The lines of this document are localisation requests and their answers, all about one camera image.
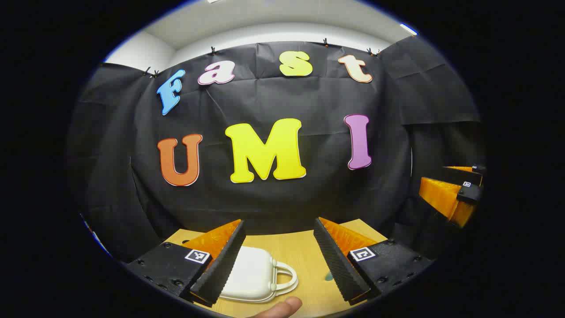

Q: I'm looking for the white suitcase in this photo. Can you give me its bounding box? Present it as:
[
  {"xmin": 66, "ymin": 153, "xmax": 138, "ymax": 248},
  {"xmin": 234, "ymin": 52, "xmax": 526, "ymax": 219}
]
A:
[{"xmin": 218, "ymin": 246, "xmax": 299, "ymax": 304}]

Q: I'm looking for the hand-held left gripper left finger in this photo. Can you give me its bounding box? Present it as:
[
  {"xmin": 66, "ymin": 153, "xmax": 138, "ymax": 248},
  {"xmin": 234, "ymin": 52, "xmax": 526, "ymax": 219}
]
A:
[{"xmin": 125, "ymin": 219, "xmax": 247, "ymax": 307}]

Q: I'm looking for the black backdrop cloth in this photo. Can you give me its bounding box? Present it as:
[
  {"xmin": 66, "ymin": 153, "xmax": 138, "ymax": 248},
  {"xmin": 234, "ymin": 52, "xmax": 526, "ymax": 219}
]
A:
[{"xmin": 66, "ymin": 35, "xmax": 486, "ymax": 263}]

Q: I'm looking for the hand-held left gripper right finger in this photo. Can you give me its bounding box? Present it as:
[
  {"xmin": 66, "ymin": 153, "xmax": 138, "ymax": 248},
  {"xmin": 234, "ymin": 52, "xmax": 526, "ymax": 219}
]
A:
[{"xmin": 313, "ymin": 216, "xmax": 435, "ymax": 306}]

